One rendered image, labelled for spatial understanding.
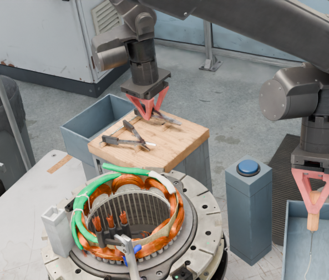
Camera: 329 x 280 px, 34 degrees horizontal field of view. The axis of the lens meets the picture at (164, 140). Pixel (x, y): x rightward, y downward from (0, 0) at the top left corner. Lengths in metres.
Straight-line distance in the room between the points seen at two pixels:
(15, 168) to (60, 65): 1.00
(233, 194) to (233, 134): 1.80
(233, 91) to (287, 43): 2.66
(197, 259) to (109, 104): 0.61
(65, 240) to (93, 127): 0.51
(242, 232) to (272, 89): 0.54
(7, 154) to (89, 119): 1.28
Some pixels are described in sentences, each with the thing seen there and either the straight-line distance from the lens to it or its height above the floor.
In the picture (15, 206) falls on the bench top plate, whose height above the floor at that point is 0.78.
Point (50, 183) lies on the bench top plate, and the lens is 1.60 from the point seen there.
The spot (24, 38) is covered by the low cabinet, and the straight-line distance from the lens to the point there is 3.55.
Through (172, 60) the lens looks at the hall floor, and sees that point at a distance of 3.70.
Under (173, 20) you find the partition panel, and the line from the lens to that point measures 3.56.
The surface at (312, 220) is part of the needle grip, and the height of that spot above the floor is 1.16.
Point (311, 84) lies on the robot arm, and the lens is 0.75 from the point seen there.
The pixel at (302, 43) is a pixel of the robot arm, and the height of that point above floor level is 1.47.
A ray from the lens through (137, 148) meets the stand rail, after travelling 1.16.
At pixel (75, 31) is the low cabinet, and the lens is 3.23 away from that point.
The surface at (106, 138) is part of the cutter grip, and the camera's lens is 1.17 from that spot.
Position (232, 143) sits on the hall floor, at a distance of 2.89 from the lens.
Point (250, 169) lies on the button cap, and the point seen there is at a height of 1.04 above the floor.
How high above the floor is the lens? 1.78
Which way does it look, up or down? 37 degrees down
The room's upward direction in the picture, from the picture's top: 8 degrees counter-clockwise
